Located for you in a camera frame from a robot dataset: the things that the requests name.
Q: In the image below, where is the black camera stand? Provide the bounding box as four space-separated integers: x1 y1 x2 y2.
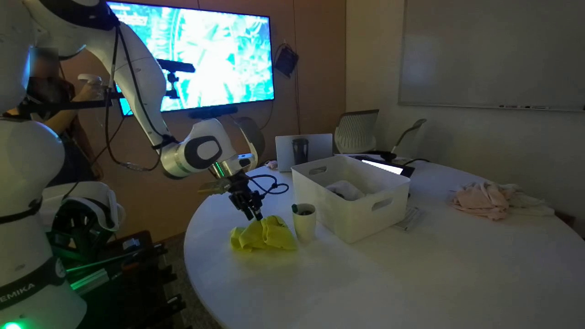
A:
23 56 197 115

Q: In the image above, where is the black equipment cart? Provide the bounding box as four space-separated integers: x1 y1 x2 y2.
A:
45 228 188 329

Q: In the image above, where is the white ceramic mug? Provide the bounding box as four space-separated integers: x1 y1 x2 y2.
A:
290 201 319 243

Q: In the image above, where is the pink crumpled cloth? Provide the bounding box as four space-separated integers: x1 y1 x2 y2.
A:
449 179 515 223

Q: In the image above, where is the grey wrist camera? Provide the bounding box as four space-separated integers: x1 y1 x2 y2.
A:
197 175 232 197

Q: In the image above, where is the white plastic storage box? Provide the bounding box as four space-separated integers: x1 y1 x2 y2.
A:
290 151 411 245

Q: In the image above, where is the person in striped top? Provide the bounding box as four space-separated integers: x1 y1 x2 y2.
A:
1 45 105 184

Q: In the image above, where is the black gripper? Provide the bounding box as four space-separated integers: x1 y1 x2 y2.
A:
224 173 266 223

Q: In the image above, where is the white crumpled cloth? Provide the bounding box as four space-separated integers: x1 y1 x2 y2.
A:
502 181 557 219

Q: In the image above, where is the small black wall box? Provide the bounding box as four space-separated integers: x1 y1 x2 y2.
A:
272 44 301 78

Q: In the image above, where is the white round device black ring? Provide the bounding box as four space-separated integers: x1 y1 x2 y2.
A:
27 179 127 247

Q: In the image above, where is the bright yellow towel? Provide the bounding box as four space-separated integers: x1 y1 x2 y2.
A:
228 214 301 254

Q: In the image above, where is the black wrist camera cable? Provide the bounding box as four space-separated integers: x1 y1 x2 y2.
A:
246 172 292 197

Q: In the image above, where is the black tablet lit screen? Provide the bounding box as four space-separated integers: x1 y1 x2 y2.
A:
350 151 416 179

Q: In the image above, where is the wall whiteboard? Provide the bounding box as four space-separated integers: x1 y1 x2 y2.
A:
396 0 585 115

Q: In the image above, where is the wall television screen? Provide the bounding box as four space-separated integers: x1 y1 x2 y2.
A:
102 0 277 119

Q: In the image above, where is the white waste bin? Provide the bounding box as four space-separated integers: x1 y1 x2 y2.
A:
272 131 336 173

